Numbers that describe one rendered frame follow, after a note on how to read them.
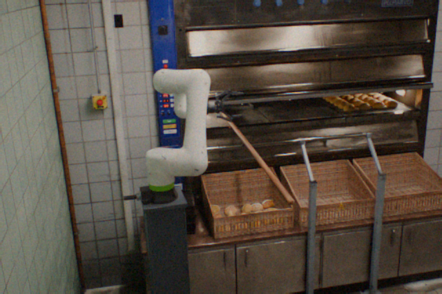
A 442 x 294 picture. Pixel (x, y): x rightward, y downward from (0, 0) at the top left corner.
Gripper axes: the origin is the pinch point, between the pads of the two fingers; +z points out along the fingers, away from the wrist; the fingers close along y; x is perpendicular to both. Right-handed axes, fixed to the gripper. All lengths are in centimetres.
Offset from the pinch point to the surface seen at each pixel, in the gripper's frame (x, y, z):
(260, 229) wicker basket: -6, 88, 12
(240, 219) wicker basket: -5, 79, -1
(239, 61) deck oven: -55, -16, 12
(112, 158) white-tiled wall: -55, 45, -81
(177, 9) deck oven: -55, -54, -29
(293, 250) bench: -1, 104, 35
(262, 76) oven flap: -55, -5, 28
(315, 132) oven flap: -57, 41, 70
